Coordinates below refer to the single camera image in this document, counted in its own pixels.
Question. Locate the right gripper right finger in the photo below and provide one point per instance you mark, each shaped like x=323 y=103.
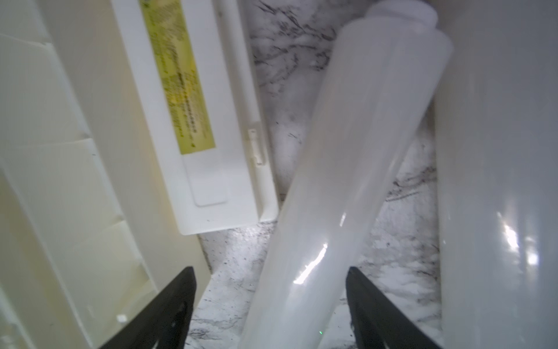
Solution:
x=376 y=321

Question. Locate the white plastic wrap roll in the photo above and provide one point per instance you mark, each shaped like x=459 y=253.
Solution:
x=383 y=73

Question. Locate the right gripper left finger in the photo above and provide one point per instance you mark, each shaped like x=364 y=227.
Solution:
x=165 y=321

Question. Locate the white wrap dispenser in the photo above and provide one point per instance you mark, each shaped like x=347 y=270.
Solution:
x=88 y=238
x=195 y=77

